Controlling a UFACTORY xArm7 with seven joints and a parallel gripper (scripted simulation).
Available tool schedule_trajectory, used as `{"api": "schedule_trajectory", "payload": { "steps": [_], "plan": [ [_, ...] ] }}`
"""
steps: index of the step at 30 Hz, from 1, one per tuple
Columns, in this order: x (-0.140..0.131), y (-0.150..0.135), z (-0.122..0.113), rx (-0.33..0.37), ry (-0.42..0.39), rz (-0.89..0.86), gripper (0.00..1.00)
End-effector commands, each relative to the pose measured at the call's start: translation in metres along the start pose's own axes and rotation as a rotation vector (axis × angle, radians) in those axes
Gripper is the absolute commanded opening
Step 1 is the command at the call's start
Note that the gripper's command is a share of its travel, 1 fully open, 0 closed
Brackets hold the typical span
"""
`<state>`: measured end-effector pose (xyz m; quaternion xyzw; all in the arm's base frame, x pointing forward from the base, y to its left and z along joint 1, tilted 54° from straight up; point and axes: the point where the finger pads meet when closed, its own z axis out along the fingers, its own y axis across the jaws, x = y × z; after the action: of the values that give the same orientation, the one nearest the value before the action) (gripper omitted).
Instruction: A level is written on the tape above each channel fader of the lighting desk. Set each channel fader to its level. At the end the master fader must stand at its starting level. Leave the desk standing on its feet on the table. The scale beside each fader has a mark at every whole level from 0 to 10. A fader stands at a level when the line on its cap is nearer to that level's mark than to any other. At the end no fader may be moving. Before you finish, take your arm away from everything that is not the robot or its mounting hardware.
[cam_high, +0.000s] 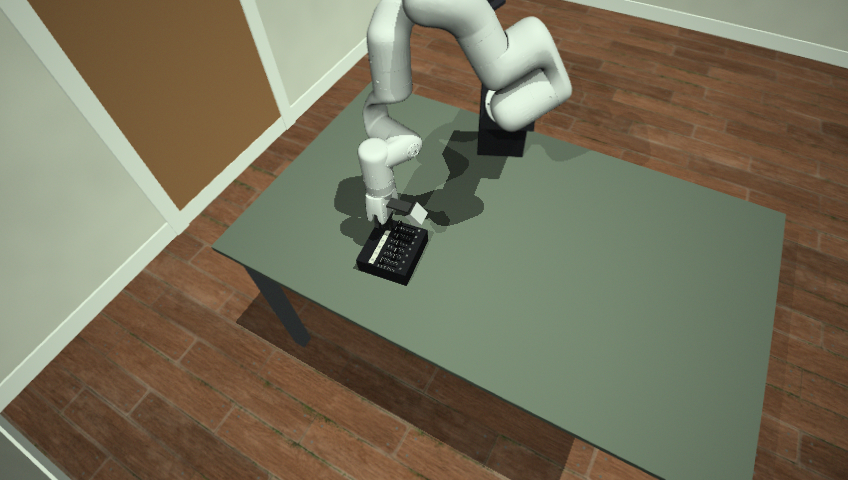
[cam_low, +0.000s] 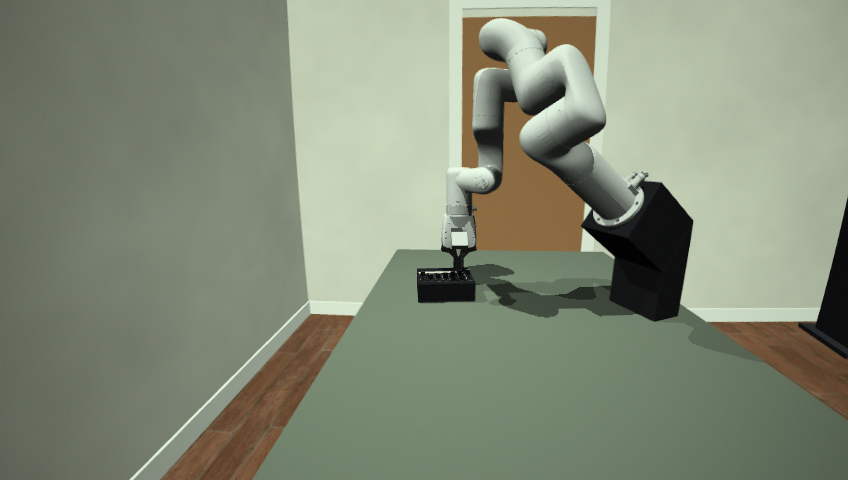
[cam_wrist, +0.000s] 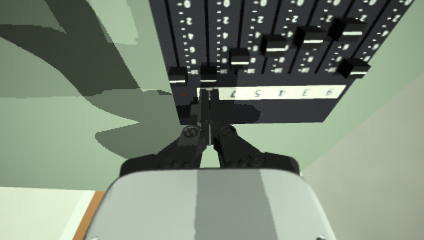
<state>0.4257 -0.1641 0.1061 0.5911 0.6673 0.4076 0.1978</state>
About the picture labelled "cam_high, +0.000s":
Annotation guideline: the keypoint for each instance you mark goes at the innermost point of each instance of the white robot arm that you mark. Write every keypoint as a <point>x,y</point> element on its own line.
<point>500,59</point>

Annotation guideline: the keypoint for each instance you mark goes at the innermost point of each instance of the black lighting desk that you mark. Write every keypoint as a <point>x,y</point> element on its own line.
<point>405,241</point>

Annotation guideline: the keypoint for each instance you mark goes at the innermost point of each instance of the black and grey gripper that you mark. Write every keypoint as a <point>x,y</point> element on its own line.
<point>376,208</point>

